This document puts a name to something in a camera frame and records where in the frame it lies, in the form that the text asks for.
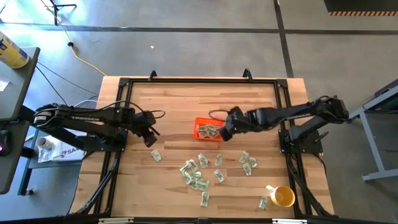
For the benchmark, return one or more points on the grey metal table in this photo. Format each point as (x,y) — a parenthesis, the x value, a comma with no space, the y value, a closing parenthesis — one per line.
(372,146)

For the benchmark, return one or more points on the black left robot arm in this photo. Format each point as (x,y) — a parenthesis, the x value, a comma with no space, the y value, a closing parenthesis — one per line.
(84,118)

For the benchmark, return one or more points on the black computer mouse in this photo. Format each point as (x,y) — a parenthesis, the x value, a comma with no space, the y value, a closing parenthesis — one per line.
(4,143)

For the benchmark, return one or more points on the black desk support beam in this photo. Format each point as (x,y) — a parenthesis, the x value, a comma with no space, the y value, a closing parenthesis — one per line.
(73,140)

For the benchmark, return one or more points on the bill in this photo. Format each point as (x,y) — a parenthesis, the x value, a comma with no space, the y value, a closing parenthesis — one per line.
(263,202)

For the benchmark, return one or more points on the black tripod stand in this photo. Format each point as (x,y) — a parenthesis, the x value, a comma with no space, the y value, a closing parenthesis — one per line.
(56,12)

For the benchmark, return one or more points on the black hazard-striped mat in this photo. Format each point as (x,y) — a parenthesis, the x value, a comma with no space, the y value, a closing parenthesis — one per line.
(360,5)

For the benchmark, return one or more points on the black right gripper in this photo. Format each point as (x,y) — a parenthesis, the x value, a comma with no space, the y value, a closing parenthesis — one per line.
(234,126)

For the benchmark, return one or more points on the blue desk foot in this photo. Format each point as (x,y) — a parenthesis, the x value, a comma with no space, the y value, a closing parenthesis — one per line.
(24,177)

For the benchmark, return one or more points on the orange plastic mesh basket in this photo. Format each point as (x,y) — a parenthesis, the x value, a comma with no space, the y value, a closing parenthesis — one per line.
(196,121)

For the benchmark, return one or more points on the white paper slip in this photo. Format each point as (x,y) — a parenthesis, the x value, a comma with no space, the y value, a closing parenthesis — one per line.
(3,84)

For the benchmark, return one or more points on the yellow wipes canister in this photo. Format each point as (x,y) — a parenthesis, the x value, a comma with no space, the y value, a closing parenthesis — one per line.
(11,51)

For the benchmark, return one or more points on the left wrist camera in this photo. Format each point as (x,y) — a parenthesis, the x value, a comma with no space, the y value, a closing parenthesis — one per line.
(146,115)

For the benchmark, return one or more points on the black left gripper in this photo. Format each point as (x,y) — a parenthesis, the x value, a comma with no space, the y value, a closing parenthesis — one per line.
(144,128)

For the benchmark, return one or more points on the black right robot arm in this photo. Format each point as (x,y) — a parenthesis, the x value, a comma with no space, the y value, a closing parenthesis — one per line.
(280,115)

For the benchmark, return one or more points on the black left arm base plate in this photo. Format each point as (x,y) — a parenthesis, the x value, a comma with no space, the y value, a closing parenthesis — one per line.
(102,146)

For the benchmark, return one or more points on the yellow mug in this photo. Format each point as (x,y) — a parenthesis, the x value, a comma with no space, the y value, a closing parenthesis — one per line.
(284,196)

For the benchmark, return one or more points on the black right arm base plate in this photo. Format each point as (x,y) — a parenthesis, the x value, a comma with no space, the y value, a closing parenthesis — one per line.
(311,146)

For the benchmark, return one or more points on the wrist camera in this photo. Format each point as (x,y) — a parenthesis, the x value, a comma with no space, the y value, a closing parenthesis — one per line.
(236,112)
(146,115)

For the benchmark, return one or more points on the grey side desk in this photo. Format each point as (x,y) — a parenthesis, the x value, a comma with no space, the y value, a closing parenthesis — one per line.
(15,93)

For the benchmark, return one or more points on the black aluminium table frame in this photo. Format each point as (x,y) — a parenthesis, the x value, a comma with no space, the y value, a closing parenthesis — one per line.
(202,81)

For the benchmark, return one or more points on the white paper cup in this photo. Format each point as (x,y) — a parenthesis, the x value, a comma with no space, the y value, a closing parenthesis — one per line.
(43,143)

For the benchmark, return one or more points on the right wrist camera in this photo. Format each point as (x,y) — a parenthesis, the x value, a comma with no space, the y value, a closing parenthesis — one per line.
(236,112)

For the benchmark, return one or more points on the silver metal bracket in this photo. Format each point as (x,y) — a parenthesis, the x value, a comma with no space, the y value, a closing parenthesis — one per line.
(289,221)
(115,220)

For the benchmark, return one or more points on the white printed plastic bag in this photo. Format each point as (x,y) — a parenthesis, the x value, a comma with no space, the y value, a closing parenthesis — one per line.
(66,152)

